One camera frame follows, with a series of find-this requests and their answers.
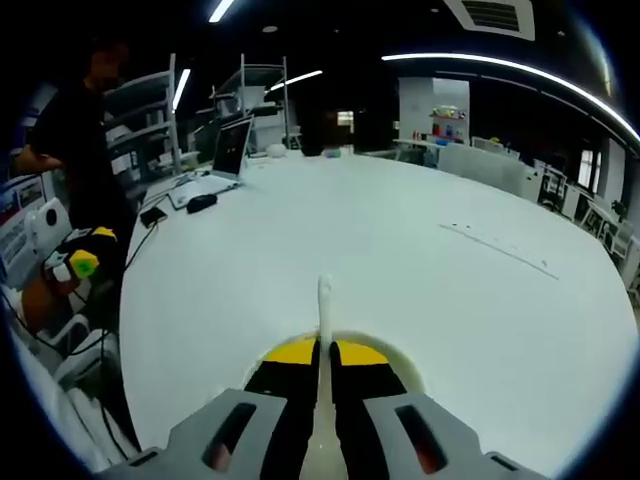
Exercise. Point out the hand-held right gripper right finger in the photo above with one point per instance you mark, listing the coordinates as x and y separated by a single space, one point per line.
450 440

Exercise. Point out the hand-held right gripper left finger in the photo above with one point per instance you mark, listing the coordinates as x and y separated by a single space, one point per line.
200 435

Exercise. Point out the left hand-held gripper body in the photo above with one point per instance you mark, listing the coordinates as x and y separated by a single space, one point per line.
47 235

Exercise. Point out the white coffee cup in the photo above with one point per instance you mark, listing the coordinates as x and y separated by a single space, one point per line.
407 362

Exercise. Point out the white spoon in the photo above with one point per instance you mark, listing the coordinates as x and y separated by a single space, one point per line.
325 310

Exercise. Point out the white tabletop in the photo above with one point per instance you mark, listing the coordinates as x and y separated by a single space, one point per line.
350 225

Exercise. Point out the person's left hand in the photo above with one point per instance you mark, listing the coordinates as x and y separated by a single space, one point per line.
45 300

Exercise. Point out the black phone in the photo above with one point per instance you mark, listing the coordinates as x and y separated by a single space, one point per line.
153 216

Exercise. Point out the white office chair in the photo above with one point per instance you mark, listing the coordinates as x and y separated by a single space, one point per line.
75 330
627 260

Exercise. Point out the white notebook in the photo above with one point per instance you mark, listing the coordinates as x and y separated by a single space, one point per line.
182 196

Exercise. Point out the black computer mouse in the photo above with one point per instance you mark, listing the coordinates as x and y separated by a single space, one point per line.
201 203

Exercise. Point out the white metal shelf rack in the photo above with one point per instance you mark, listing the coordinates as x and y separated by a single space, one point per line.
145 115
260 100

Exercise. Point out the silver laptop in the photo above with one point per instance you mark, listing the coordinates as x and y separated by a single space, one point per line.
231 145

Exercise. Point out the rack tube light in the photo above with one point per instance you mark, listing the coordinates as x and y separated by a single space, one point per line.
181 89
295 80

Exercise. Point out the small white round object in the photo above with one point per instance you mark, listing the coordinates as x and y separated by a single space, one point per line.
275 150

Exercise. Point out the long curved ceiling light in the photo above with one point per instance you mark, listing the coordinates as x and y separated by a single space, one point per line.
220 10

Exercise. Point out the white desk partition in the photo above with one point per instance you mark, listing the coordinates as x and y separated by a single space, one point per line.
480 165

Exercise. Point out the colourful shelf items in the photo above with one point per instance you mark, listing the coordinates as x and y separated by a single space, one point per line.
447 122

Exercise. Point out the white pillar cabinet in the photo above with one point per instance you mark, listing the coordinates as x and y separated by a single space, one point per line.
415 105

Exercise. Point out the long straight ceiling light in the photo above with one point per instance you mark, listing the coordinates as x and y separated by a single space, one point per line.
525 67

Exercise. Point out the ceiling air conditioner vent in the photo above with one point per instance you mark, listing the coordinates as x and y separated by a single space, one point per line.
492 15

